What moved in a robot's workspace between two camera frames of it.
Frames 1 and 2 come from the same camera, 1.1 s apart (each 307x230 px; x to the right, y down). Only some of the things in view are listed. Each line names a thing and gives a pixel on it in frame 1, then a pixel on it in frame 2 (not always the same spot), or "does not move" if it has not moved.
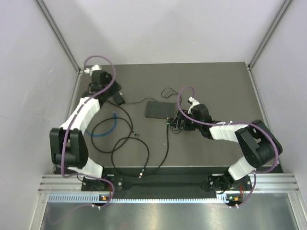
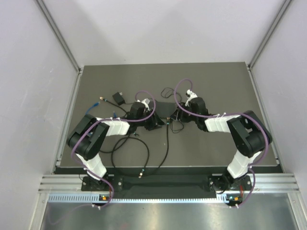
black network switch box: (160, 109) does not move
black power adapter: (118, 98) does not move
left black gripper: (116, 87) to (156, 122)
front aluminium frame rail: (278, 182) does not move
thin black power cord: (152, 98) to (174, 90)
